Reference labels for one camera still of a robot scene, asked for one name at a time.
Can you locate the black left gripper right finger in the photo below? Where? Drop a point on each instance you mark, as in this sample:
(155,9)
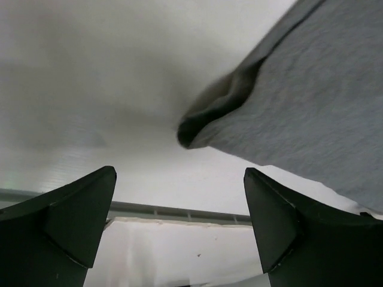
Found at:
(305,243)

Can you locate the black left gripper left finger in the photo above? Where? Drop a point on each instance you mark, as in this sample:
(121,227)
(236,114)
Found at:
(53,239)

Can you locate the grey drawstring shorts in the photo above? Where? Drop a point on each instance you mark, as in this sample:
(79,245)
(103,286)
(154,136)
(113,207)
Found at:
(307,99)

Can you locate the front aluminium frame rail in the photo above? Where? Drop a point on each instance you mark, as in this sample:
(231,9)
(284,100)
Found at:
(143,211)

